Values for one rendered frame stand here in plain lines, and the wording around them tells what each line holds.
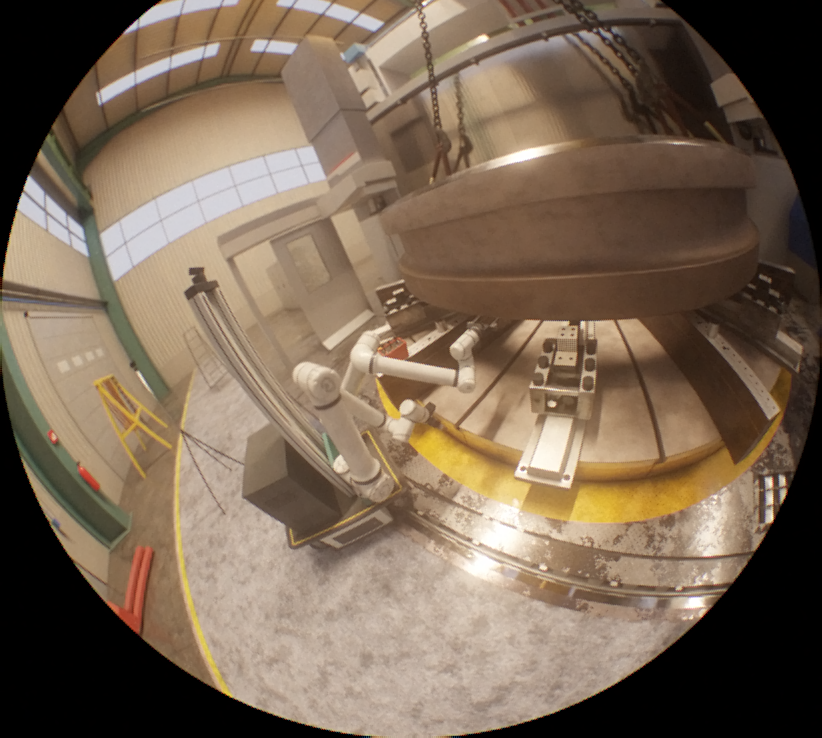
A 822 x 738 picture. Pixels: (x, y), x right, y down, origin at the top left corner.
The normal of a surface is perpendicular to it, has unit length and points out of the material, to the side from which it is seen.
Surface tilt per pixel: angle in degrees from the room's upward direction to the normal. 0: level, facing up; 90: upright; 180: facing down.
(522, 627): 0
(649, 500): 0
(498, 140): 90
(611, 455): 0
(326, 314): 90
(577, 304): 90
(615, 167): 90
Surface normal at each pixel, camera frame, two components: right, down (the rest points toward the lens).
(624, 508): -0.36, -0.84
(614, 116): -0.57, 0.54
